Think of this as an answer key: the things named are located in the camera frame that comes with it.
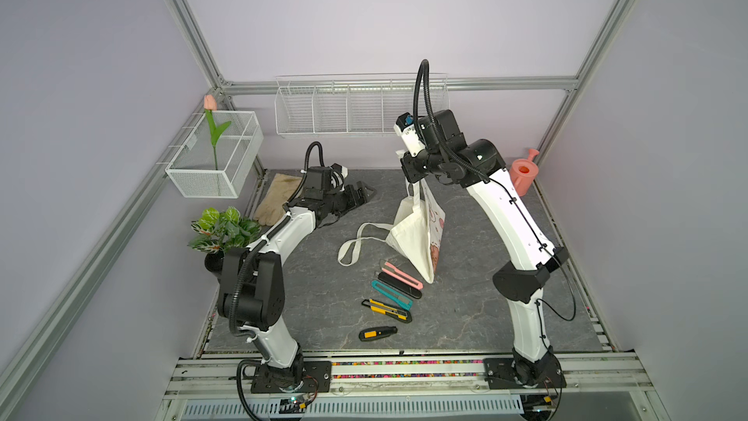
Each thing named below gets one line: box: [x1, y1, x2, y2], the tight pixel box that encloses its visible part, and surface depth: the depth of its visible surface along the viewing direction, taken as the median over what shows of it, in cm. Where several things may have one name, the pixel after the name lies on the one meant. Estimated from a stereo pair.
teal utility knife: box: [371, 279, 414, 311], surface depth 88 cm
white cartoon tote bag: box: [337, 179, 447, 284], surface depth 84 cm
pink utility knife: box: [381, 261, 424, 290], surface depth 93 cm
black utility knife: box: [377, 271, 423, 300], surface depth 91 cm
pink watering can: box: [509, 148, 540, 197], surface depth 107 cm
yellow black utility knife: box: [361, 298, 412, 324], surface depth 85 cm
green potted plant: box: [187, 206, 262, 272], surface depth 75 cm
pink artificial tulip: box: [203, 94, 232, 171], surface depth 85 cm
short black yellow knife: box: [358, 325, 399, 343], surface depth 82 cm
